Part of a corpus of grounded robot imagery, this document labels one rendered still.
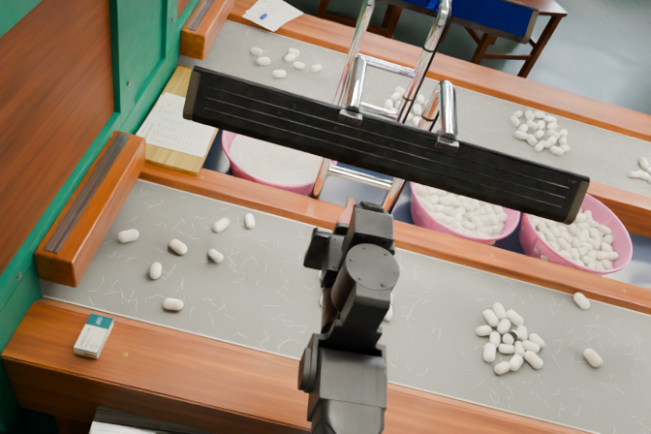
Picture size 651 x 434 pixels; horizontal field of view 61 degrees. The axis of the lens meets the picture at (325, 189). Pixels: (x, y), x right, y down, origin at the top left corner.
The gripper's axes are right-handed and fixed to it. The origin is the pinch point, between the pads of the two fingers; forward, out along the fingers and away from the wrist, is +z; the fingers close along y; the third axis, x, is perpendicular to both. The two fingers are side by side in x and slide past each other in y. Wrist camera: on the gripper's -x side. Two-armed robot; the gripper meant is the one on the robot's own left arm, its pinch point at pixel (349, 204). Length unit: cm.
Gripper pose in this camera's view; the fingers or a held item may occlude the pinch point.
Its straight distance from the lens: 74.2
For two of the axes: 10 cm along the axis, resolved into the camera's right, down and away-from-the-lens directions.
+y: -9.7, -2.0, -1.3
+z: 0.5, -7.0, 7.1
